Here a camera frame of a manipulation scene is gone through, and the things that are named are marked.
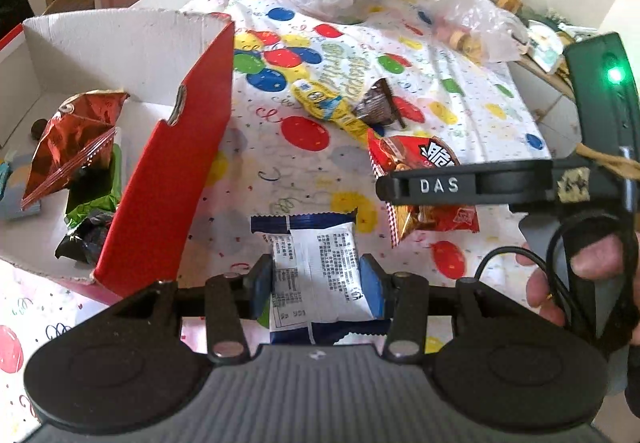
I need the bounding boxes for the white blue snack packet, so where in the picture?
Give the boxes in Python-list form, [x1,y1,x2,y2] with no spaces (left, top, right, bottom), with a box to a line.
[250,211,390,345]

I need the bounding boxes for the green white snack bar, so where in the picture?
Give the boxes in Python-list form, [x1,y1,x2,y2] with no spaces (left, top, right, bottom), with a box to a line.
[64,142,128,229]

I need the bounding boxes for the light blue cracker packet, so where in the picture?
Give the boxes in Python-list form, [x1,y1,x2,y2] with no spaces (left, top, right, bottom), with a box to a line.
[1,154,41,221]

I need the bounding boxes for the dark brown chocolate wrapper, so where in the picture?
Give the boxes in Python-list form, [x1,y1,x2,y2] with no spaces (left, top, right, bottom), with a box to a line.
[352,78,406,129]

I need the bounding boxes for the black cable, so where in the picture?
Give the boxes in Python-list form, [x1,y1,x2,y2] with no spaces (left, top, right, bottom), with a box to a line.
[472,209,632,343]

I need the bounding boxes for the black jacket pile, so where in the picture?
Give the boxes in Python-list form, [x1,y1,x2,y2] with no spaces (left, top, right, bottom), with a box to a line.
[0,0,35,38]

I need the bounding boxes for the dark red foil snack bag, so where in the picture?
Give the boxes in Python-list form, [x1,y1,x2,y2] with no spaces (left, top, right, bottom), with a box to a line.
[21,90,129,210]

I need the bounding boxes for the person right hand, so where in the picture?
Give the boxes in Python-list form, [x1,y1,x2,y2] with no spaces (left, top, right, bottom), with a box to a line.
[526,234,624,327]

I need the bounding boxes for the plastic bag with cookies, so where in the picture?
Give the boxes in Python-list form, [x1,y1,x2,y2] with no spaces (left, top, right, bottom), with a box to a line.
[426,0,529,65]

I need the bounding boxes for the red orange snack bag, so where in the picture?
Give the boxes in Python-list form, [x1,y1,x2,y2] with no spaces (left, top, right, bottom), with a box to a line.
[367,131,480,247]

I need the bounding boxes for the black candy packet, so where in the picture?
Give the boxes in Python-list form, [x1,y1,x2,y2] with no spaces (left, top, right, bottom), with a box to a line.
[54,210,115,267]

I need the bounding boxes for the red white cardboard box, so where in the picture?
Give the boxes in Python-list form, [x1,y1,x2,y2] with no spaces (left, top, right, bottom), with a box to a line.
[0,7,237,291]

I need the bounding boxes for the yellow minion candy pack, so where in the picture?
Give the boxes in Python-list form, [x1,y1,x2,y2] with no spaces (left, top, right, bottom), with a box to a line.
[291,79,378,146]

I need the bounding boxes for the balloon birthday tablecloth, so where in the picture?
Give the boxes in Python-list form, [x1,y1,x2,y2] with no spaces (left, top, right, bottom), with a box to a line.
[1,0,549,442]

